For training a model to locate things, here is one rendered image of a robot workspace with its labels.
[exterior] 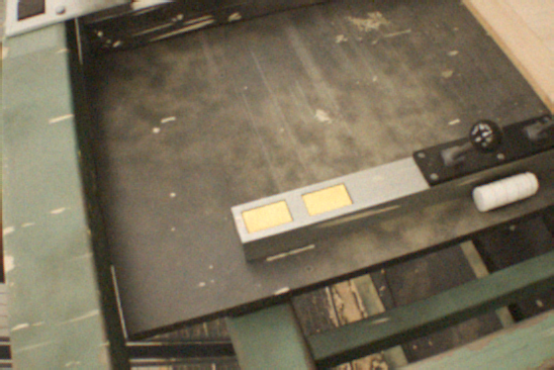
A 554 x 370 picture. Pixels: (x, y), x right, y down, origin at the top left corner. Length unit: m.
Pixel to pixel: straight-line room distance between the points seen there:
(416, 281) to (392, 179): 2.24
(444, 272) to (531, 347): 2.21
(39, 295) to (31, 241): 0.07
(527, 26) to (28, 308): 0.81
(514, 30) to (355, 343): 0.54
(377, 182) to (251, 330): 0.22
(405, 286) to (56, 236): 2.47
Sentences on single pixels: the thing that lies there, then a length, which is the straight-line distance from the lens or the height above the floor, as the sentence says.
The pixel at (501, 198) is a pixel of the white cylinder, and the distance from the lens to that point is 0.78.
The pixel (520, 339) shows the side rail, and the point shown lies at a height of 1.53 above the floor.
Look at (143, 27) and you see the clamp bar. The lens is 1.00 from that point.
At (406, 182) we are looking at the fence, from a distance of 0.75.
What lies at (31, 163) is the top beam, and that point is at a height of 1.93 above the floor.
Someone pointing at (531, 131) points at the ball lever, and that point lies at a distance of 0.81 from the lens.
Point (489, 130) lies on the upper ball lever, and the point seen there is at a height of 1.56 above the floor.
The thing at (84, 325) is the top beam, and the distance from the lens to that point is 0.62.
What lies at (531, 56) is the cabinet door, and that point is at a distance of 0.98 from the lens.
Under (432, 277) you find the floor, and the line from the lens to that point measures 2.90.
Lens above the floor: 2.05
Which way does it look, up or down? 31 degrees down
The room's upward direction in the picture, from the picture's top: 85 degrees counter-clockwise
